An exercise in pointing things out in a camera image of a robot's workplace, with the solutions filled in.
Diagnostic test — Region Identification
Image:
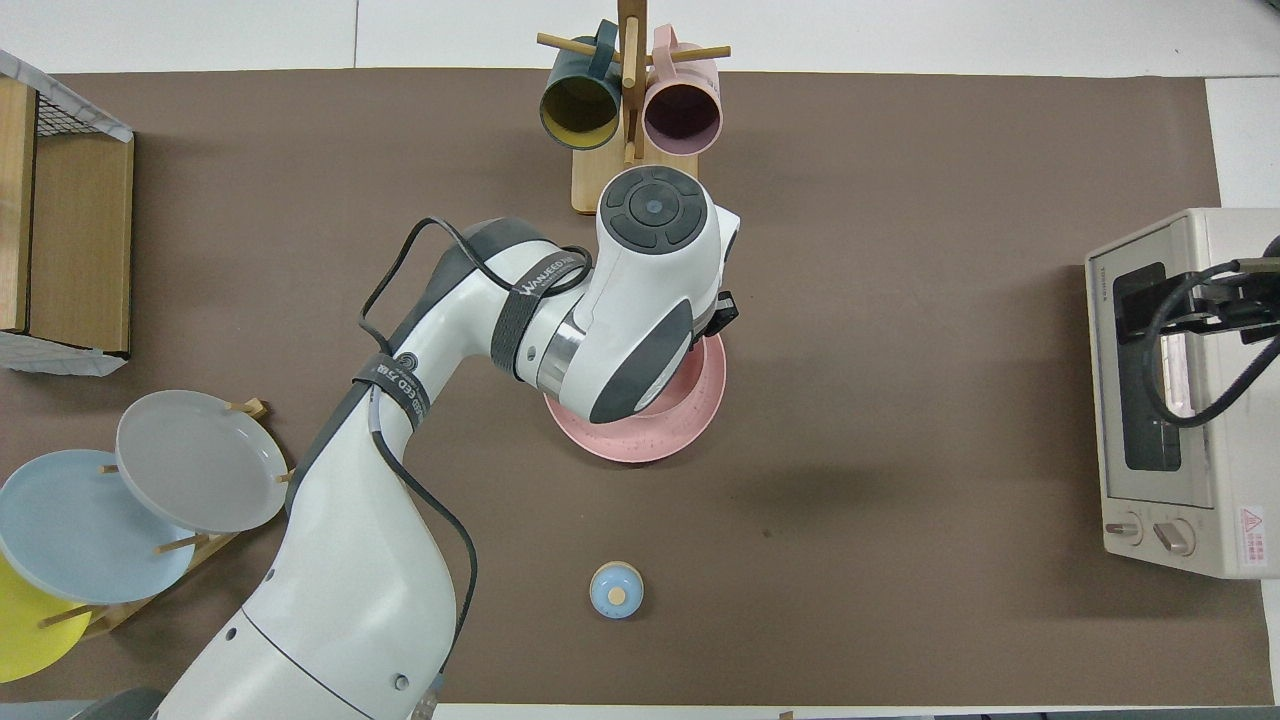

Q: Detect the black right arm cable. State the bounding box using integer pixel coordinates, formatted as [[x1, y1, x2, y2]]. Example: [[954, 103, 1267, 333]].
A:
[[1142, 261, 1280, 429]]

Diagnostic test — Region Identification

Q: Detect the grey plate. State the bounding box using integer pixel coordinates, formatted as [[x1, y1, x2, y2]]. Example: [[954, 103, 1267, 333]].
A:
[[115, 389, 291, 534]]

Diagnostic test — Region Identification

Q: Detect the pink mug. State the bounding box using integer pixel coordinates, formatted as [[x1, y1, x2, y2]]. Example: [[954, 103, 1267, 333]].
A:
[[643, 25, 724, 158]]

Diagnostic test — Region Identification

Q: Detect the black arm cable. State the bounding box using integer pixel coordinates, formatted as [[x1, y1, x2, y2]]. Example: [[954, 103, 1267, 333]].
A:
[[358, 216, 593, 693], [1142, 261, 1280, 429]]

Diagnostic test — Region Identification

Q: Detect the light blue plate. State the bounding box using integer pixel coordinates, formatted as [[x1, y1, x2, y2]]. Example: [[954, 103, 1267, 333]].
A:
[[0, 449, 198, 605]]

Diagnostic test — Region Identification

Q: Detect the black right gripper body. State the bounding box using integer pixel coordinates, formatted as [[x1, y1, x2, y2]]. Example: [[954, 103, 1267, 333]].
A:
[[1165, 270, 1280, 343]]

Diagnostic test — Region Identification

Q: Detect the wooden crate with white liner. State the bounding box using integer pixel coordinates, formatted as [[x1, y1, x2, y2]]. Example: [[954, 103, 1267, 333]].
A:
[[0, 50, 136, 379]]

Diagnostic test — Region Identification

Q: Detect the pink speckled plate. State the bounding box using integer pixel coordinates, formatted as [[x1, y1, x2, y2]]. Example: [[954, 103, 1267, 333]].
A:
[[543, 335, 728, 464]]

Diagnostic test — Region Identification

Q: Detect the wooden mug tree stand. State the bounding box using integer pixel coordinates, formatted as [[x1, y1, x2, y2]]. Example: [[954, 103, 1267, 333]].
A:
[[537, 0, 732, 217]]

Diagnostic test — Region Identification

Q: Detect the dark teal mug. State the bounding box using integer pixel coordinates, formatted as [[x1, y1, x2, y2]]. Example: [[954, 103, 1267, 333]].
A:
[[540, 20, 624, 152]]

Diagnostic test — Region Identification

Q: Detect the oven door handle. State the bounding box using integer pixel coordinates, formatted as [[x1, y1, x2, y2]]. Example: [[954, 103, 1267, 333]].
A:
[[1158, 338, 1198, 421]]

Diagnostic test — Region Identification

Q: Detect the beige toaster oven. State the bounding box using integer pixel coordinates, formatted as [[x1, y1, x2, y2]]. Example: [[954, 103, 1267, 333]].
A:
[[1085, 208, 1280, 580]]

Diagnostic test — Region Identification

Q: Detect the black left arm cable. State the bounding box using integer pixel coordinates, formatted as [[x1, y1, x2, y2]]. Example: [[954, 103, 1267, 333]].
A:
[[358, 216, 593, 693]]

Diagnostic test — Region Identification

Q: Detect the brown table mat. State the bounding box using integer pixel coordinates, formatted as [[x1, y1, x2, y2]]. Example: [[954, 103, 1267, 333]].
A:
[[0, 68, 1273, 706]]

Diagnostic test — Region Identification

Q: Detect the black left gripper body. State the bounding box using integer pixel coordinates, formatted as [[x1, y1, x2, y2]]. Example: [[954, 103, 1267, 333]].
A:
[[700, 291, 740, 342]]

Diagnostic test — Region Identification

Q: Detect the yellow plate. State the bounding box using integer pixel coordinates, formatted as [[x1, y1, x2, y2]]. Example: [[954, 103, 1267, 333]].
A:
[[0, 553, 93, 684]]

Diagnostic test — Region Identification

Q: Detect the wooden plate rack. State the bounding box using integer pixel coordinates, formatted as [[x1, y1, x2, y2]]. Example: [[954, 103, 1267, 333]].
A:
[[38, 398, 298, 641]]

